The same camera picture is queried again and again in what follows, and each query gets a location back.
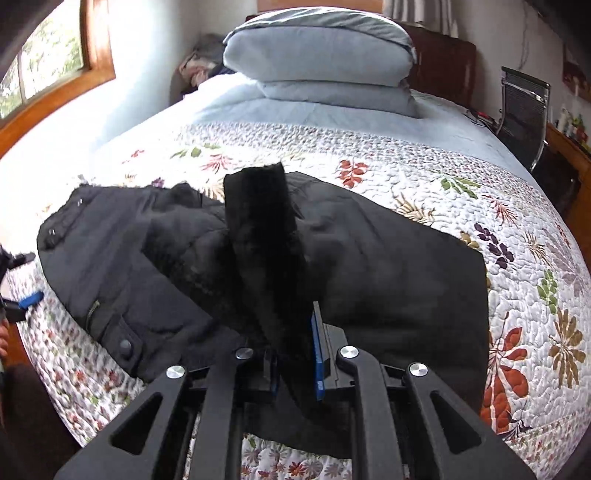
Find black mesh office chair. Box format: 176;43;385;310
495;66;552;172

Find bottles on desk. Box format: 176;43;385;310
554;107;591;153

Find wooden desk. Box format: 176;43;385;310
531;124;591;227

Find folded light blue blanket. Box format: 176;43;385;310
223;31;420;118

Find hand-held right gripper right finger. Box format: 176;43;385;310
311;302;539;480

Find dark wooden headboard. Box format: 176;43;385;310
245;14;477;108

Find grey pillow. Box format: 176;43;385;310
228;7;419;63

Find pile of grey clothes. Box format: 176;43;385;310
178;34;236;93

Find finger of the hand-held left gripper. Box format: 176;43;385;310
4;291;45;323
4;251;37;271

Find grey curtain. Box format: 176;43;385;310
382;0;460;38

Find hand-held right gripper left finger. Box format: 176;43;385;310
54;346;279;480

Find light blue bed duvet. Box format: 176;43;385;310
90;73;532;183

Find cables on bed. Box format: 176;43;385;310
464;108;502;132

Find floral quilted bedspread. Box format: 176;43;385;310
9;121;591;480

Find black jacket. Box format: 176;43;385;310
37;161;491;460

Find wooden framed window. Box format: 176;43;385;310
0;0;116;160

